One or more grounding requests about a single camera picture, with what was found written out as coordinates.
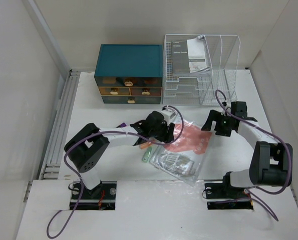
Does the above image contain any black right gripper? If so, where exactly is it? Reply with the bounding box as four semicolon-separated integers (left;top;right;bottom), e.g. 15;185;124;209
200;109;233;137

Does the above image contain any grey Canon setup guide booklet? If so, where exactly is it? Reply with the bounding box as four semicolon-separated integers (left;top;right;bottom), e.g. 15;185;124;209
171;35;211;77

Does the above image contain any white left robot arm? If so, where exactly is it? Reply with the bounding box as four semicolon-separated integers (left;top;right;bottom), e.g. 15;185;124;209
64;108;177;199

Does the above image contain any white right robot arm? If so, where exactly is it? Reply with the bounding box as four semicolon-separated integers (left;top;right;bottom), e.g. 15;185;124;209
201;101;293;199

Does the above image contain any orange translucent capsule tube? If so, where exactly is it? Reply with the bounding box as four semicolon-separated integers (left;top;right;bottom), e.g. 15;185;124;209
138;140;156;150

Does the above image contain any green translucent capsule tube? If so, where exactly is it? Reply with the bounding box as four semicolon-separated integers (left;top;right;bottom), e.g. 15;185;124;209
141;146;152;163

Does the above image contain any black purple highlighter marker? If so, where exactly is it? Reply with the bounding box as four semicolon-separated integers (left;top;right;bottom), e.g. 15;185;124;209
117;122;127;128

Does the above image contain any teal drawer organizer box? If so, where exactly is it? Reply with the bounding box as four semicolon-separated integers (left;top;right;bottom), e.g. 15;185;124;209
94;44;163;105

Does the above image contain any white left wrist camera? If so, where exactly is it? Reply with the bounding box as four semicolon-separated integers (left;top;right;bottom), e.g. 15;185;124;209
160;106;177;125

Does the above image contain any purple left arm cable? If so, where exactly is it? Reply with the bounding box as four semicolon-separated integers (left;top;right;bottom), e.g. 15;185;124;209
46;105;185;239

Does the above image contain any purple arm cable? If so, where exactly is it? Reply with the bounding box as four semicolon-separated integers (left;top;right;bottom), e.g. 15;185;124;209
46;105;185;239
215;89;294;222

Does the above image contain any white wire mesh file rack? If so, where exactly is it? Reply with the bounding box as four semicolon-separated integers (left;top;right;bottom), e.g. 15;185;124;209
162;34;240;106

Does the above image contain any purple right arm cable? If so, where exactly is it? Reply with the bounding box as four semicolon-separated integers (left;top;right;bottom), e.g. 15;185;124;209
215;89;294;222

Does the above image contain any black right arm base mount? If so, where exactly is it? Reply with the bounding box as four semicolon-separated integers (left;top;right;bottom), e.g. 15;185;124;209
202;181;253;210

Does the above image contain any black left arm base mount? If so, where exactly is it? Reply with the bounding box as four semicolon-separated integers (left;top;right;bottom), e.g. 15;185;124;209
68;181;117;211

